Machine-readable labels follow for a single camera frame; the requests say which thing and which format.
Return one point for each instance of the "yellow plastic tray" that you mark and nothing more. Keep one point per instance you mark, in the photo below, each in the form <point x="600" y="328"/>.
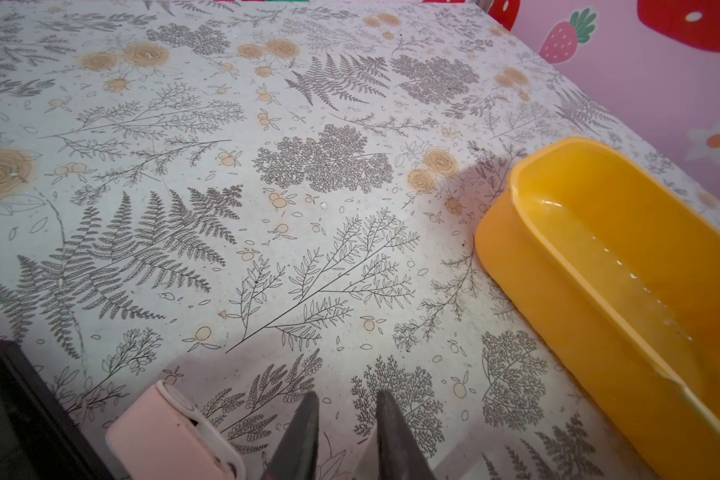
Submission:
<point x="621" y="279"/>

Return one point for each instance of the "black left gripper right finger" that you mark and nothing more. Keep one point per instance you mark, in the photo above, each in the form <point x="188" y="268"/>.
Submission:
<point x="399" y="455"/>

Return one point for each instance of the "pink white small stapler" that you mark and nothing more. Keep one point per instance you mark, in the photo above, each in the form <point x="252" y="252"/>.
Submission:
<point x="163" y="435"/>

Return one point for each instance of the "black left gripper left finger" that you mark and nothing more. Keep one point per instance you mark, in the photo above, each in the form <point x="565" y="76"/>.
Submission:
<point x="297" y="453"/>

